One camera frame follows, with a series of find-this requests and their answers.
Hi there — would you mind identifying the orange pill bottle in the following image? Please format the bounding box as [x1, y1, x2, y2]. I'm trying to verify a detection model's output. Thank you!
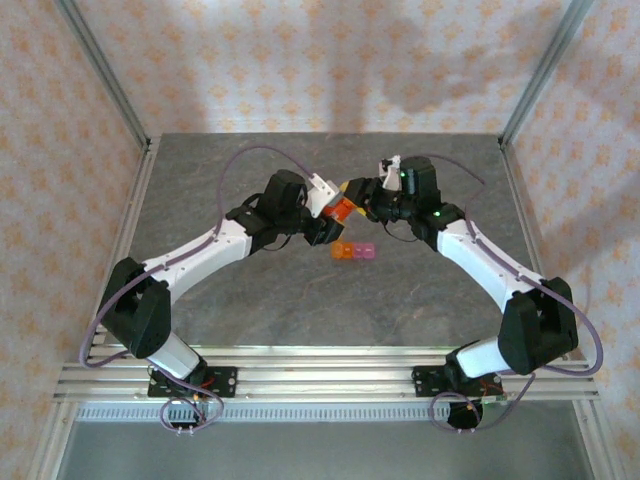
[323, 198, 349, 225]

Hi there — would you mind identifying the orange and pink pill organizer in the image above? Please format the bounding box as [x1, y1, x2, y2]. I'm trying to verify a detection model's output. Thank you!
[330, 241, 377, 262]

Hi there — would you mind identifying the orange patterned white curtain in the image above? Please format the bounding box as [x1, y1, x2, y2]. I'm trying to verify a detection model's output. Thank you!
[0, 0, 640, 480]

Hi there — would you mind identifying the grey metal sheet panel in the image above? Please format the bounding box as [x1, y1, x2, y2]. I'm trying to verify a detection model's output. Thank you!
[54, 419, 596, 480]

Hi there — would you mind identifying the aluminium lower beam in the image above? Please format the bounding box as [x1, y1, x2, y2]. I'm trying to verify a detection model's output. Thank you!
[24, 399, 81, 480]
[569, 399, 629, 480]

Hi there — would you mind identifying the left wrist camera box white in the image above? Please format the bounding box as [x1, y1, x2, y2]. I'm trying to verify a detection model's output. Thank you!
[305, 172, 338, 220]

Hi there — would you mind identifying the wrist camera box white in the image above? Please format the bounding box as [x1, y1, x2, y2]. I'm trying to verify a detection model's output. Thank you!
[379, 155, 404, 192]
[305, 172, 338, 220]

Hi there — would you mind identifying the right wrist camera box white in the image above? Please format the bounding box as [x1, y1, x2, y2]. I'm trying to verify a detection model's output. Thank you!
[379, 155, 404, 192]

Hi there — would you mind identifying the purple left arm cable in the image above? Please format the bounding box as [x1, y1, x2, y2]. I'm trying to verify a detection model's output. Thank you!
[79, 144, 321, 434]

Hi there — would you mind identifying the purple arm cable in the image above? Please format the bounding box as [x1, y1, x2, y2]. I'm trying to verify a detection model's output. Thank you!
[79, 144, 321, 434]
[429, 153, 605, 434]

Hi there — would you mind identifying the aluminium side rail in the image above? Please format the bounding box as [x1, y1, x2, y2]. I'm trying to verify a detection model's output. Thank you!
[79, 137, 162, 361]
[499, 137, 571, 361]

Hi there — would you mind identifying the aluminium mounting rail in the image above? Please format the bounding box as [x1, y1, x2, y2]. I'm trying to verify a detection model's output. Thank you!
[52, 344, 601, 404]

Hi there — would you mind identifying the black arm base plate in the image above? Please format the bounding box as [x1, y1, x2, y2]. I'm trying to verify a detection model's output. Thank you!
[147, 366, 239, 400]
[412, 364, 503, 399]

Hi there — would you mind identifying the grey slotted cable duct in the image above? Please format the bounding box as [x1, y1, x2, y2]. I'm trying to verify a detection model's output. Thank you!
[74, 403, 451, 424]

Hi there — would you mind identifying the aluminium frame post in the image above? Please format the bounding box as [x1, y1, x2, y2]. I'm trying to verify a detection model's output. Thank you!
[499, 0, 594, 151]
[52, 0, 151, 151]

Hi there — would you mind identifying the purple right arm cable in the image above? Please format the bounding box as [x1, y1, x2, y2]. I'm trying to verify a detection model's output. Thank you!
[429, 153, 605, 434]

